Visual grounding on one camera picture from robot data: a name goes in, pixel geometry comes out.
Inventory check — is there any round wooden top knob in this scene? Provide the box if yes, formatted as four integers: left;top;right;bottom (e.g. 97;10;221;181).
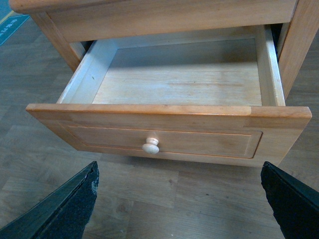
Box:
142;137;159;154

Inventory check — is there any wooden nightstand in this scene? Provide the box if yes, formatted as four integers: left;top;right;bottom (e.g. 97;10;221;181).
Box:
9;0;319;96

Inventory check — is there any wooden drawer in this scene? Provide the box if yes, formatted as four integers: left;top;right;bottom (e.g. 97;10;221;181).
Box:
26;25;312;167

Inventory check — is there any teal floor sign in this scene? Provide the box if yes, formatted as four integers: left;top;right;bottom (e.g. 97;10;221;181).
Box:
0;14;30;45

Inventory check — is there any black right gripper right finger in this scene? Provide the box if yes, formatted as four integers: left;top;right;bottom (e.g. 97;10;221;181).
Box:
261;161;319;239

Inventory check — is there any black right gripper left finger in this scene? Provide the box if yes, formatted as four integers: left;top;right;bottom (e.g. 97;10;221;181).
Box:
0;161;99;239

